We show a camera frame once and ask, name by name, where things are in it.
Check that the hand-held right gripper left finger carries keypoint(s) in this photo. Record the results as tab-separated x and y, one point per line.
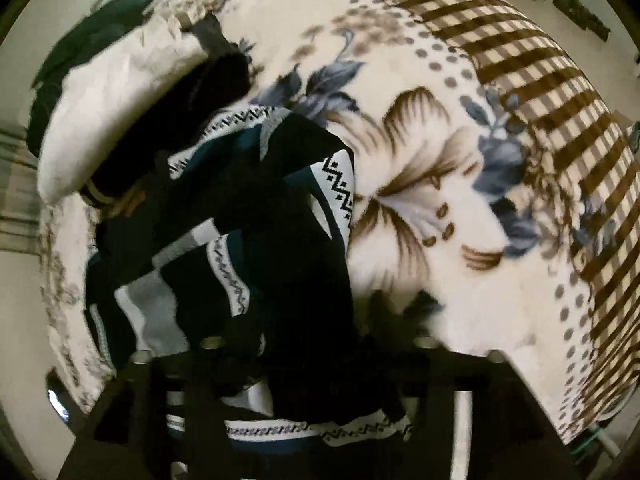
220	365

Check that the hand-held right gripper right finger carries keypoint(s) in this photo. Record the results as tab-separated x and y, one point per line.
430	375

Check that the dark patterned knit sweater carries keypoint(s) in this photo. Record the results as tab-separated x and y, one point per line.
295	240

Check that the floral plush blanket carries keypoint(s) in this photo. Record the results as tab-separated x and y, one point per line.
440	125

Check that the plaid cloth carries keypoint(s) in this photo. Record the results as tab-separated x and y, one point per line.
20	195

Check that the black fuzzy garment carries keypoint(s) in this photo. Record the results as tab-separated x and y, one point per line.
220	85

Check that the white pillow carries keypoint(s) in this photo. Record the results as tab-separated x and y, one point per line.
115	105

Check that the dark green cushion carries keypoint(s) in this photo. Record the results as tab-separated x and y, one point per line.
95	30

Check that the dark green object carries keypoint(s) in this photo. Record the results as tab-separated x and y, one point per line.
582	12

